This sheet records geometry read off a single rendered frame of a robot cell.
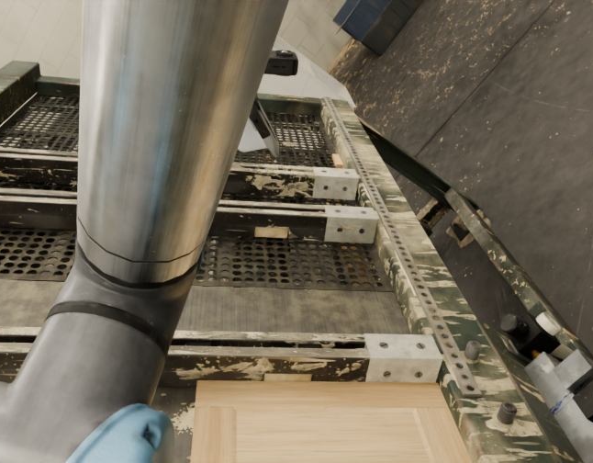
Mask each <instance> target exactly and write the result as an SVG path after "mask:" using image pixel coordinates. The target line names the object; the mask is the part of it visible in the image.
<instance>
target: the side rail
mask: <svg viewBox="0 0 593 463"><path fill-rule="evenodd" d="M80 80H81V79H77V78H66V77H55V76H43V75H42V76H41V77H40V78H39V79H38V80H36V83H37V90H38V91H37V94H42V95H55V96H78V97H80ZM257 96H258V98H259V100H260V102H261V104H262V106H263V109H264V111H271V112H283V113H295V114H307V115H319V112H320V106H321V102H320V100H319V98H316V97H305V96H283V95H272V94H260V93H257Z"/></svg>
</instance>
